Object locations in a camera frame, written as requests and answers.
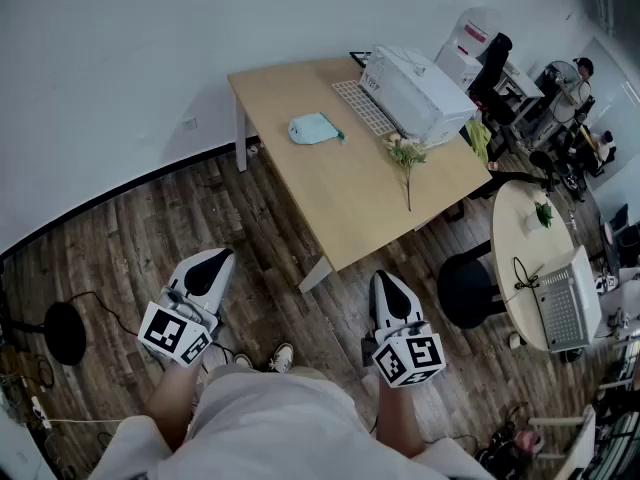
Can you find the artificial flower bouquet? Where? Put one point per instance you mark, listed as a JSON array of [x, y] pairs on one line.
[[407, 155]]

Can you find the white power strip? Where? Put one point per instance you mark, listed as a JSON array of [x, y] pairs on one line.
[[41, 412]]

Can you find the green cloth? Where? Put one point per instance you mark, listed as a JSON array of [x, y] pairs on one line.
[[480, 140]]

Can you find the person's white T-shirt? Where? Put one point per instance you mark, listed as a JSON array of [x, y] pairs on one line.
[[280, 433]]

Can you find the white lattice rack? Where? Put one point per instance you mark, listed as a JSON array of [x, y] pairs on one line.
[[365, 108]]

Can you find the white perforated box appliance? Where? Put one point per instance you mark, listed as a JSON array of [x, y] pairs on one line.
[[570, 303]]

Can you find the black swivel chair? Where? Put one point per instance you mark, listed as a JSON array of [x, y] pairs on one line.
[[547, 165]]

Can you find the person's shoe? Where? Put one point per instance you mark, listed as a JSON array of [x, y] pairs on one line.
[[244, 360], [282, 358]]

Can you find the light blue cloth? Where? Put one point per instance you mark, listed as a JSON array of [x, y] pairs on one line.
[[312, 129]]

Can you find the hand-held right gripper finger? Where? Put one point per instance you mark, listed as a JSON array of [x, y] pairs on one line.
[[417, 313], [376, 308]]

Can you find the white microwave oven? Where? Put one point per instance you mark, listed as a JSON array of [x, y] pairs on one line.
[[420, 98]]

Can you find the person's left shoe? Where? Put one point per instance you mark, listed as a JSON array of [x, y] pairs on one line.
[[244, 360]]

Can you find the person's right forearm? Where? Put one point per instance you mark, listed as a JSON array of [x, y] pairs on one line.
[[397, 418]]

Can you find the black draped office chair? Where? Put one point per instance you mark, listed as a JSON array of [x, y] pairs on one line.
[[495, 83]]

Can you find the white water dispenser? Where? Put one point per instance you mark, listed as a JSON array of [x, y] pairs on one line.
[[457, 68]]

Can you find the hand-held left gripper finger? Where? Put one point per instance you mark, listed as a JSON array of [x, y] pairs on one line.
[[225, 293], [179, 275]]

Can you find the round standing fan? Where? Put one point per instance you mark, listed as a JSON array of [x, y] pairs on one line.
[[561, 79]]

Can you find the white table leg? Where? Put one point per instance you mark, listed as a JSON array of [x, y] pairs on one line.
[[241, 138], [316, 274]]

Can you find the pink roll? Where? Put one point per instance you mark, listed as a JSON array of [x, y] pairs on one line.
[[529, 442]]

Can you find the person's left forearm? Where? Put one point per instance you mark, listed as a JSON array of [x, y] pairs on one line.
[[172, 403]]

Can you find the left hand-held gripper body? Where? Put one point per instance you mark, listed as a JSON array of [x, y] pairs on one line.
[[170, 330]]

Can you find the small potted plant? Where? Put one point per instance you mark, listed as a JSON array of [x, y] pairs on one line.
[[540, 215]]

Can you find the clear water bottle red label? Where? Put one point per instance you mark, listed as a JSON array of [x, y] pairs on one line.
[[475, 28]]

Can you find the black round stool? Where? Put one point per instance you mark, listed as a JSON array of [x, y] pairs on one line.
[[467, 288]]

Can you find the person's right shoe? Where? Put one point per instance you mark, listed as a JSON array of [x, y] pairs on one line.
[[282, 358]]

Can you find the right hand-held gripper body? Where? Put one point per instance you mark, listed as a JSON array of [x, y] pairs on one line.
[[415, 358]]

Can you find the black picture frame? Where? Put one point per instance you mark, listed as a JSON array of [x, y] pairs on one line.
[[360, 58]]

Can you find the black round stand base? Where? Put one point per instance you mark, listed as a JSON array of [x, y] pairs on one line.
[[65, 333]]

